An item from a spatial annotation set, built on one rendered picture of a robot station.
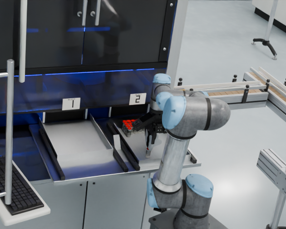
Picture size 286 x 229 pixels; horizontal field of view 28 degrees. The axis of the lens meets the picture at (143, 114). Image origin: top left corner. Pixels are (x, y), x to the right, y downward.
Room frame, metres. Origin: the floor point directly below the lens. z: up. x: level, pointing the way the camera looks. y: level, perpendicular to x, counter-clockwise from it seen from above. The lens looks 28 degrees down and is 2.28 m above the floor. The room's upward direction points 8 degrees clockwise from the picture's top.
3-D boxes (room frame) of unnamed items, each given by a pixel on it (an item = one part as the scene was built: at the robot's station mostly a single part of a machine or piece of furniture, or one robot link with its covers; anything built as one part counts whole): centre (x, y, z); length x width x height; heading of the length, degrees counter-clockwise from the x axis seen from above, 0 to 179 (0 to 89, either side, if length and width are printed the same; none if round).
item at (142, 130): (2.43, -0.01, 0.90); 0.18 x 0.02 x 0.05; 116
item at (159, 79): (2.22, -0.06, 1.24); 0.09 x 0.08 x 0.11; 11
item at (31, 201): (1.96, 0.52, 0.82); 0.40 x 0.14 x 0.02; 38
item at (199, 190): (1.88, -0.26, 0.96); 0.13 x 0.12 x 0.14; 101
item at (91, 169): (2.30, 0.12, 0.87); 0.70 x 0.48 x 0.02; 116
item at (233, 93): (2.91, -0.37, 0.92); 0.69 x 0.16 x 0.16; 116
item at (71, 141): (2.29, 0.30, 0.90); 0.34 x 0.26 x 0.04; 26
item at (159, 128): (2.23, -0.07, 1.08); 0.09 x 0.08 x 0.12; 116
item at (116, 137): (2.22, 0.08, 0.91); 0.14 x 0.03 x 0.06; 27
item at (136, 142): (2.33, -0.05, 0.90); 0.34 x 0.26 x 0.04; 26
